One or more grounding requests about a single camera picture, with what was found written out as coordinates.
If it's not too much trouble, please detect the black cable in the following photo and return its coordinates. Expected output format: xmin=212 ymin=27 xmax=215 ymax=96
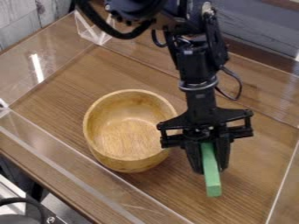
xmin=0 ymin=197 xmax=51 ymax=224

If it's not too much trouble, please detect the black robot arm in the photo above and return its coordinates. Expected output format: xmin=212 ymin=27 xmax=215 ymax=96
xmin=75 ymin=0 xmax=254 ymax=174

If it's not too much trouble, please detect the brown wooden bowl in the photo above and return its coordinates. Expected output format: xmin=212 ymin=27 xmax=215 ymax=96
xmin=83 ymin=89 xmax=178 ymax=173

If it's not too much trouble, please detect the clear acrylic tray enclosure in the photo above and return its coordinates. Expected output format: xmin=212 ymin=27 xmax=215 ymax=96
xmin=0 ymin=10 xmax=299 ymax=224

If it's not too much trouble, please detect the green rectangular block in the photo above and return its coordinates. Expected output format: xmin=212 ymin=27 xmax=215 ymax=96
xmin=200 ymin=143 xmax=222 ymax=197

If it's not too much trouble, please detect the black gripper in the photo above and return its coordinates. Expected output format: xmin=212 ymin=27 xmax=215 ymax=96
xmin=156 ymin=87 xmax=254 ymax=174

